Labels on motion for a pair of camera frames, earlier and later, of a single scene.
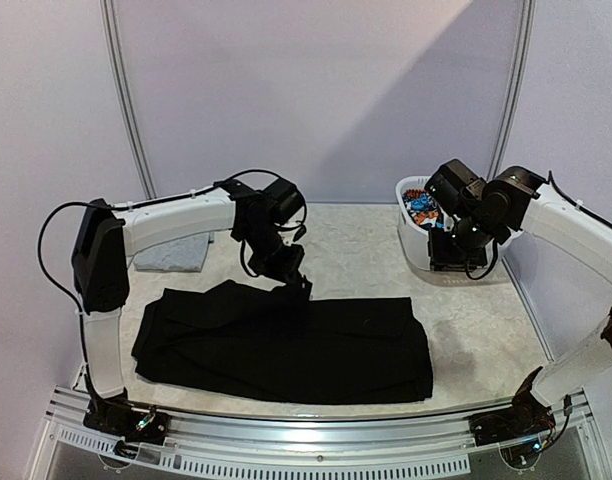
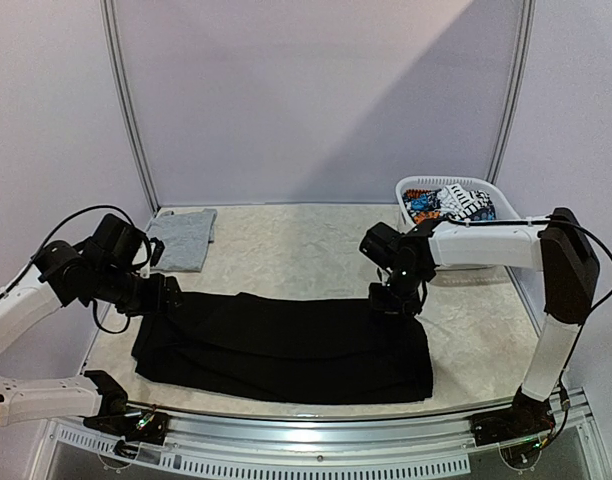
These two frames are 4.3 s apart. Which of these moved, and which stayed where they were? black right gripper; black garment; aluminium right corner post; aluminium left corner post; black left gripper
Moved: black right gripper; black left gripper
Stayed: black garment; aluminium right corner post; aluminium left corner post
